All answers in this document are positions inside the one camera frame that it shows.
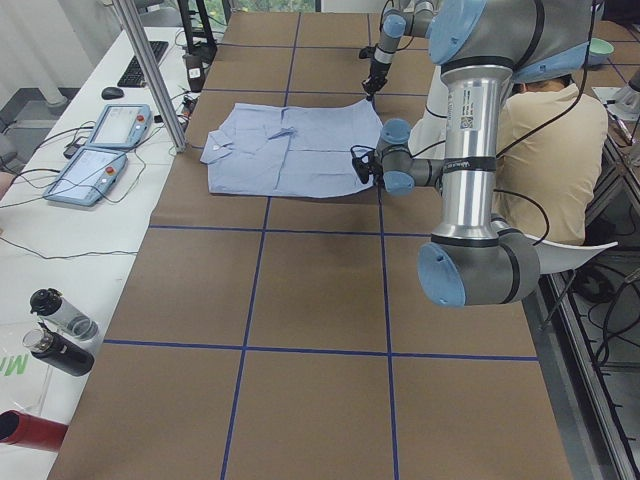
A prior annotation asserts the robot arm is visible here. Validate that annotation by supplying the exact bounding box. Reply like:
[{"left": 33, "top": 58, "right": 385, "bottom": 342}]
[
  {"left": 359, "top": 0, "right": 442, "bottom": 102},
  {"left": 359, "top": 1, "right": 595, "bottom": 307}
]

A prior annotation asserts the aluminium frame post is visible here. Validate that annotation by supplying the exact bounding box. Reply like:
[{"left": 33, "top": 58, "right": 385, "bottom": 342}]
[{"left": 112, "top": 0, "right": 186, "bottom": 153}]

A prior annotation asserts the black water bottle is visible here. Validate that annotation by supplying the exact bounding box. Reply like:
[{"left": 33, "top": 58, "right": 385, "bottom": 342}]
[{"left": 22, "top": 328, "right": 94, "bottom": 377}]

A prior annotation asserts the upper teach pendant tablet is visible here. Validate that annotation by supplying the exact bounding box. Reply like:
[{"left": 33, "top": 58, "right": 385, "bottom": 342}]
[{"left": 85, "top": 104, "right": 153, "bottom": 150}]

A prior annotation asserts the teach pendant tablet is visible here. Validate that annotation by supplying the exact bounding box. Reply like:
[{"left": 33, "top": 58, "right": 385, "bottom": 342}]
[
  {"left": 85, "top": 104, "right": 153, "bottom": 150},
  {"left": 43, "top": 147, "right": 127, "bottom": 207}
]

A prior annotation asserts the lower teach pendant tablet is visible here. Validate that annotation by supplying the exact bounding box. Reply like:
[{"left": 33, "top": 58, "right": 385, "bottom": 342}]
[{"left": 43, "top": 147, "right": 127, "bottom": 207}]

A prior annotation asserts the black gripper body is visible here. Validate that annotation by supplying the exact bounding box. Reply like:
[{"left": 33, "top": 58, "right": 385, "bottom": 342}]
[{"left": 368, "top": 58, "right": 391, "bottom": 83}]

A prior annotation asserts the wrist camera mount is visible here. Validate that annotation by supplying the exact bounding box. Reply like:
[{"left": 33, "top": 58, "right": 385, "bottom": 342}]
[
  {"left": 350, "top": 145, "right": 383, "bottom": 185},
  {"left": 358, "top": 45, "right": 376, "bottom": 59}
]

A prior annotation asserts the red bottle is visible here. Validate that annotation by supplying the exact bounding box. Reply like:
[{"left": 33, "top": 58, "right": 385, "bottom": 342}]
[{"left": 1, "top": 410, "right": 68, "bottom": 452}]

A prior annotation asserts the black smartphone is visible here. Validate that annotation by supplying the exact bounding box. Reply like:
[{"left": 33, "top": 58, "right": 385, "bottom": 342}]
[{"left": 63, "top": 142, "right": 83, "bottom": 159}]

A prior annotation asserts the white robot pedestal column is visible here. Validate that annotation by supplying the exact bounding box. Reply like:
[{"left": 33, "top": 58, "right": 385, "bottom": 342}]
[{"left": 408, "top": 66, "right": 448, "bottom": 160}]

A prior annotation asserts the black computer mouse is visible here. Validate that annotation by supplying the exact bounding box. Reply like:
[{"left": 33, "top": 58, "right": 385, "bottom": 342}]
[{"left": 101, "top": 86, "right": 124, "bottom": 100}]

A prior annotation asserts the person in beige shirt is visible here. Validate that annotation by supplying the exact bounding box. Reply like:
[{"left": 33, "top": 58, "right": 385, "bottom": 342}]
[{"left": 493, "top": 75, "right": 608, "bottom": 245}]

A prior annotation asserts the light blue striped shirt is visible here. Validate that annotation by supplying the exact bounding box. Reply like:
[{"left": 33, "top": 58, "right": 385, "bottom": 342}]
[{"left": 200, "top": 100, "right": 382, "bottom": 198}]

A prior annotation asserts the clear bottle black lid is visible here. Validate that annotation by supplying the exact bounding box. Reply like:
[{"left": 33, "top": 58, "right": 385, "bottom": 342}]
[{"left": 29, "top": 288, "right": 99, "bottom": 341}]

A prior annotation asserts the black keyboard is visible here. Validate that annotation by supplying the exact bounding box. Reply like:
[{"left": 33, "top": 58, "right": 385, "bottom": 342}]
[{"left": 116, "top": 40, "right": 170, "bottom": 89}]

